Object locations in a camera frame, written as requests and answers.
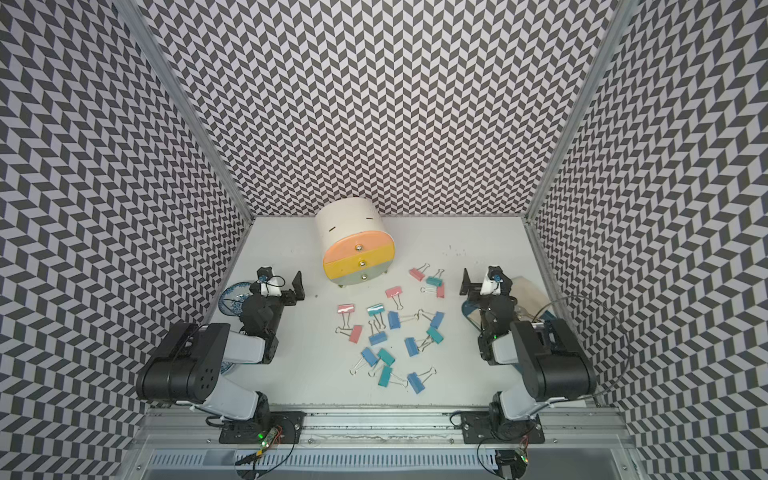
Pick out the blue patterned bowl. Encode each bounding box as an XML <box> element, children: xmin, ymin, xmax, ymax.
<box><xmin>217</xmin><ymin>281</ymin><xmax>252</xmax><ymax>317</ymax></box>
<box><xmin>220</xmin><ymin>361</ymin><xmax>236</xmax><ymax>375</ymax></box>

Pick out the blue patterned bowl far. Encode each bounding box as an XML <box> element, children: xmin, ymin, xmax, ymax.
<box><xmin>217</xmin><ymin>281</ymin><xmax>252</xmax><ymax>317</ymax></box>

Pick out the blue patterned bowl near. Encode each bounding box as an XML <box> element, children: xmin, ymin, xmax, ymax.
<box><xmin>220</xmin><ymin>361</ymin><xmax>236</xmax><ymax>375</ymax></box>

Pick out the blue binder clip bottom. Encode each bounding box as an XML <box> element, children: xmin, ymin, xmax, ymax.
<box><xmin>406</xmin><ymin>367</ymin><xmax>437</xmax><ymax>394</ymax></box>

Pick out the green bottom drawer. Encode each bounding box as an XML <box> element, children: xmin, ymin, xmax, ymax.
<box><xmin>331</xmin><ymin>262</ymin><xmax>391</xmax><ymax>287</ymax></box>

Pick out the white round drawer cabinet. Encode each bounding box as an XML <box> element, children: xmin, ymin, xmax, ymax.
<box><xmin>315</xmin><ymin>197</ymin><xmax>396</xmax><ymax>287</ymax></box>

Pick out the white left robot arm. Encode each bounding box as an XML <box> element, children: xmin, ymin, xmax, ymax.
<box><xmin>135</xmin><ymin>267</ymin><xmax>305</xmax><ymax>430</ymax></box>

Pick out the yellow middle drawer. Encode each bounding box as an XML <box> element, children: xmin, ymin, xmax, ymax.
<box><xmin>323</xmin><ymin>245</ymin><xmax>395</xmax><ymax>280</ymax></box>

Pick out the blue binder clip lower left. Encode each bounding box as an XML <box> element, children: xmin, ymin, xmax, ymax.
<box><xmin>348</xmin><ymin>347</ymin><xmax>379</xmax><ymax>375</ymax></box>

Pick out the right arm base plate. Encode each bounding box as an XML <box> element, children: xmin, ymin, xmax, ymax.
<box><xmin>457</xmin><ymin>411</ymin><xmax>546</xmax><ymax>445</ymax></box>

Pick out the orange top drawer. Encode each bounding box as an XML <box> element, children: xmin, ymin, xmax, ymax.
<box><xmin>323</xmin><ymin>230</ymin><xmax>394</xmax><ymax>263</ymax></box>

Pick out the beige cloth napkin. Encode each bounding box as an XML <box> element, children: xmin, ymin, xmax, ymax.
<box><xmin>510</xmin><ymin>276</ymin><xmax>550</xmax><ymax>322</ymax></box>

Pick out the pink binder clip far right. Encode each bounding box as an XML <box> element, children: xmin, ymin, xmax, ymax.
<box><xmin>408</xmin><ymin>263</ymin><xmax>430</xmax><ymax>282</ymax></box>

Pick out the blue binder clip mid right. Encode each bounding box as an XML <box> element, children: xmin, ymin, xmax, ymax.
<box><xmin>404</xmin><ymin>337</ymin><xmax>420</xmax><ymax>357</ymax></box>

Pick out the pink binder clip centre top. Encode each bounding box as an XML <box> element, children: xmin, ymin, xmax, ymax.
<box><xmin>385</xmin><ymin>286</ymin><xmax>404</xmax><ymax>310</ymax></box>

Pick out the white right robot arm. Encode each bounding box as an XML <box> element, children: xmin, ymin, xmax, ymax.
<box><xmin>459</xmin><ymin>266</ymin><xmax>597</xmax><ymax>445</ymax></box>

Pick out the blue binder clip centre low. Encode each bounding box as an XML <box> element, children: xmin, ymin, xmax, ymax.
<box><xmin>368</xmin><ymin>320</ymin><xmax>388</xmax><ymax>346</ymax></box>

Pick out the aluminium front rail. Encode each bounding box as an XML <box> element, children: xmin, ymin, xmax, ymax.
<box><xmin>133</xmin><ymin>406</ymin><xmax>634</xmax><ymax>450</ymax></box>

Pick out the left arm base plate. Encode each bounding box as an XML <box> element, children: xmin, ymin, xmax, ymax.
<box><xmin>218</xmin><ymin>411</ymin><xmax>306</xmax><ymax>445</ymax></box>

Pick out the pink binder clip lower left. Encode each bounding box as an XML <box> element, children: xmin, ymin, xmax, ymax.
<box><xmin>335</xmin><ymin>325</ymin><xmax>363</xmax><ymax>344</ymax></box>

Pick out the blue binder clip centre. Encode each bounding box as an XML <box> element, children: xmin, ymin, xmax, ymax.
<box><xmin>387</xmin><ymin>311</ymin><xmax>419</xmax><ymax>330</ymax></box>

